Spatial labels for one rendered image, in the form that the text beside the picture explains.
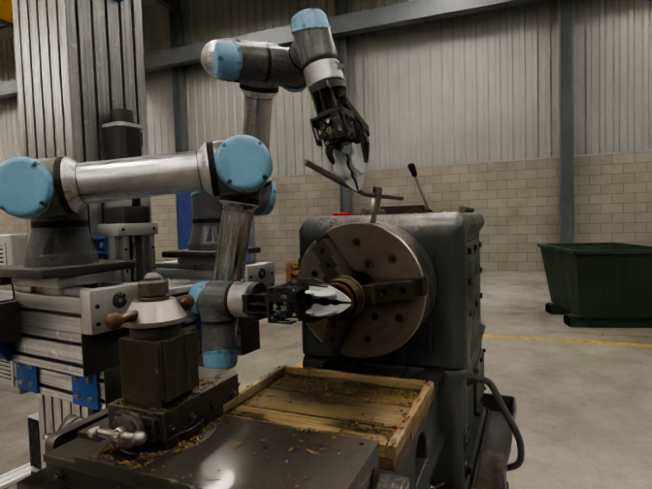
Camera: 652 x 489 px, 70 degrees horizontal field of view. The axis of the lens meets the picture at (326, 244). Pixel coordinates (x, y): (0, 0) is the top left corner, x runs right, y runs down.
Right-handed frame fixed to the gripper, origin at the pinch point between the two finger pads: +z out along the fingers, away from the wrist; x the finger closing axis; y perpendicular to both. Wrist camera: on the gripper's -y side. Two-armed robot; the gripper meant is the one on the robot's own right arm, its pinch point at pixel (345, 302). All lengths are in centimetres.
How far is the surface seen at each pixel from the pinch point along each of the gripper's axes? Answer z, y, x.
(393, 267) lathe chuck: 5.2, -15.1, 5.3
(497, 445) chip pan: 22, -63, -55
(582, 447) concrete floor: 54, -190, -109
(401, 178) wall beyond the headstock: -266, -1008, 107
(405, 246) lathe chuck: 8.0, -15.2, 9.7
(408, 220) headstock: 4.4, -32.5, 15.3
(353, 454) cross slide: 14.8, 35.1, -11.2
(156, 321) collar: -7.7, 42.0, 4.6
